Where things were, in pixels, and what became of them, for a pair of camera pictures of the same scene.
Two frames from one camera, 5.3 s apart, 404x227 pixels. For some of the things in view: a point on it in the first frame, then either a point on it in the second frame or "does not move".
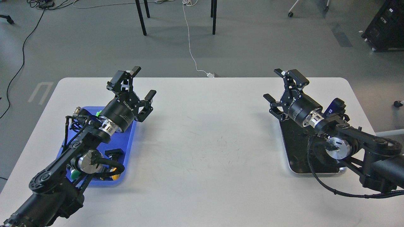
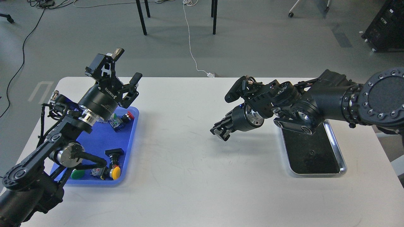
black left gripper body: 120,110 -> 102,100
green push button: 74,174 does not move
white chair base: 290,14 does not move
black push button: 117,155 does not move
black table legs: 144,33 does not move
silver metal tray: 295,139 does not move
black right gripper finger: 293,79 -> 225,135
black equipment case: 385,33 does not move
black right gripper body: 298,104 -> 244,118
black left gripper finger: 143,113 -> 132,92
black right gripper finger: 275,110 -> 225,122
